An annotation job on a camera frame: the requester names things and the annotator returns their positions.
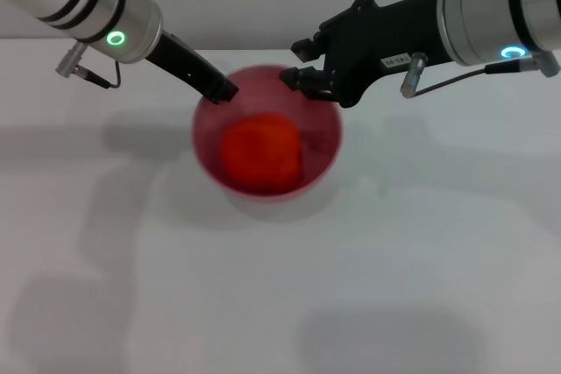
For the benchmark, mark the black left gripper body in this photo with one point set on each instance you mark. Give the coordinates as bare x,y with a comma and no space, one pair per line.
184,63

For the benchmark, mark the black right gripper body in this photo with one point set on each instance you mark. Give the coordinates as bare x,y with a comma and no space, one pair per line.
372,37

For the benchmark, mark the orange fruit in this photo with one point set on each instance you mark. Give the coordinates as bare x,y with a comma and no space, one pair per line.
263,155

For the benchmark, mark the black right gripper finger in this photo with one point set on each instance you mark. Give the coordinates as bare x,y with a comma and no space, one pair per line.
309,49
309,82

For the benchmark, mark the pink plastic bowl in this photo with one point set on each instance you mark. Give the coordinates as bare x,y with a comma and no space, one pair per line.
320,146

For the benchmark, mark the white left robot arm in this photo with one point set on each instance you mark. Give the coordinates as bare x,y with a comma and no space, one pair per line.
74,2

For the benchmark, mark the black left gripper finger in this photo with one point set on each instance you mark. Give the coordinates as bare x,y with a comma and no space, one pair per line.
222,91

